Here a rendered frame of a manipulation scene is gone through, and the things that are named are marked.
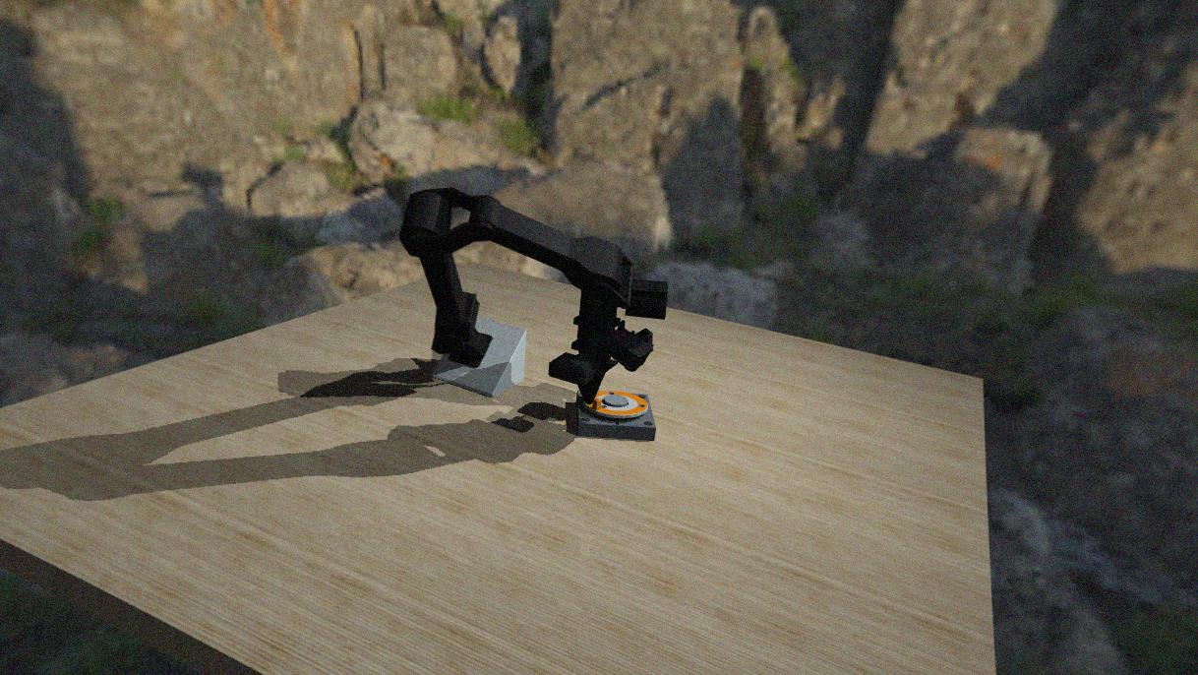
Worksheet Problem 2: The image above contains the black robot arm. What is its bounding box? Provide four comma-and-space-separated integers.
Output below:
399, 188, 668, 372

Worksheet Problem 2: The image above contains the orange flat ring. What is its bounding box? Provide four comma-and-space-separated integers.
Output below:
583, 391, 648, 418

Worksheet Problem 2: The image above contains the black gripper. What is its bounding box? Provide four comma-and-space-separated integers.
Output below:
549, 311, 621, 404

